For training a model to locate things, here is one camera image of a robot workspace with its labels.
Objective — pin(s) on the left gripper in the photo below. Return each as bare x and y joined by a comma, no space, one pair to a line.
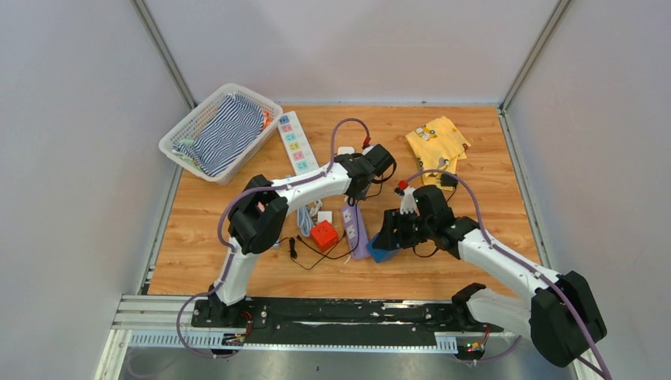
358,196

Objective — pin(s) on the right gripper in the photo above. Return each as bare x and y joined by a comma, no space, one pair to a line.
388,239

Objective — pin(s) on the blue cube socket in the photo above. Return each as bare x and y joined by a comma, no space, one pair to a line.
379,255

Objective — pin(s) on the purple power bank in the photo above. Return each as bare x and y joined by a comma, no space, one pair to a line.
355,230

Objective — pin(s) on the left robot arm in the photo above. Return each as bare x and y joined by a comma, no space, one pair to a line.
256,217

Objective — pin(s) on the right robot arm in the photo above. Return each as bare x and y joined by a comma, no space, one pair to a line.
556,312

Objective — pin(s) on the white colourful power strip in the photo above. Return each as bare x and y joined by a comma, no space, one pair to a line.
296,144

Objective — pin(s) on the small white charger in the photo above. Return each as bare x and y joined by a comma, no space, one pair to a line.
324,216

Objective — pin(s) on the black power adapter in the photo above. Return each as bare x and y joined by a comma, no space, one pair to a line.
448,182

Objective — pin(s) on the red cube socket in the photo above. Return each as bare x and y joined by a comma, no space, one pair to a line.
324,236

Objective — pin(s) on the yellow cloth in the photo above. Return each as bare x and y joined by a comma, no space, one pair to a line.
438,144

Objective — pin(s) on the striped cloth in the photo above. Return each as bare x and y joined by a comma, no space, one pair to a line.
236,125

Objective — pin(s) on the white plastic basket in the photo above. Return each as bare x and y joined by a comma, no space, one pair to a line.
192,124

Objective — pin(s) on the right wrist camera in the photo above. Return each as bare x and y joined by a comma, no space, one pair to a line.
408,203

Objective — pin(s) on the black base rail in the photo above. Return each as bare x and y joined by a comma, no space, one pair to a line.
341,323

